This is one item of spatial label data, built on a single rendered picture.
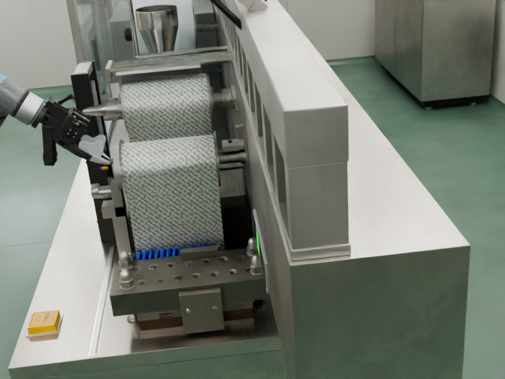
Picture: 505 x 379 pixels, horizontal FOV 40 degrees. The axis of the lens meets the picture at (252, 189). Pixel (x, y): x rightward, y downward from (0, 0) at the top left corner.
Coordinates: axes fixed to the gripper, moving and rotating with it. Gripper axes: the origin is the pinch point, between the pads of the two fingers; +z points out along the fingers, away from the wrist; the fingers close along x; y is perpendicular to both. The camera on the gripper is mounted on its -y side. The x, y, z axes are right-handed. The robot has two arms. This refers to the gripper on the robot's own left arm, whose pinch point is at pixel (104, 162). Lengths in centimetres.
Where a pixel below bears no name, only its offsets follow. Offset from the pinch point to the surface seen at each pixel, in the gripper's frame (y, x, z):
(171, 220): -2.2, -6.2, 22.1
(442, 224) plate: 51, -83, 35
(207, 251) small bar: -2.1, -12.3, 32.9
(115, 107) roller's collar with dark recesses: 7.1, 22.1, -3.1
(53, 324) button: -37.3, -19.1, 9.8
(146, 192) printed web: 1.1, -6.2, 12.3
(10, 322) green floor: -148, 127, 21
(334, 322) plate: 32, -90, 28
